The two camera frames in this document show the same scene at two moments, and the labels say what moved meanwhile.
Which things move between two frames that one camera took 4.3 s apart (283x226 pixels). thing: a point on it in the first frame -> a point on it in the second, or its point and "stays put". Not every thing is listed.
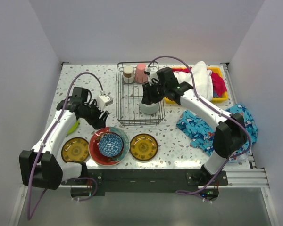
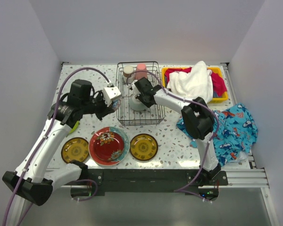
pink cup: (140, 77) stays put
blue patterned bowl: (110, 145) -> (116, 104)
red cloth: (218, 86) stays put
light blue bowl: (150, 108) -> (136, 104)
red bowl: (95, 148) stays put
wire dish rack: (129, 79) stays put
